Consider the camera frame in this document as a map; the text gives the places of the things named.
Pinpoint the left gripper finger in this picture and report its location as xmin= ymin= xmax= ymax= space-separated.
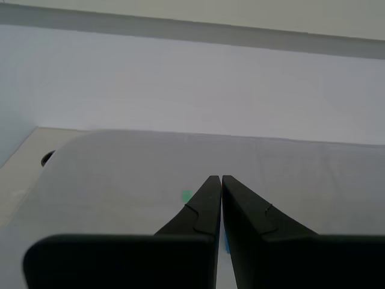
xmin=221 ymin=175 xmax=385 ymax=289
xmin=23 ymin=175 xmax=223 ymax=289

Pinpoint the black round table grommet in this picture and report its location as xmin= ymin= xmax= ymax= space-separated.
xmin=41 ymin=150 xmax=57 ymax=167

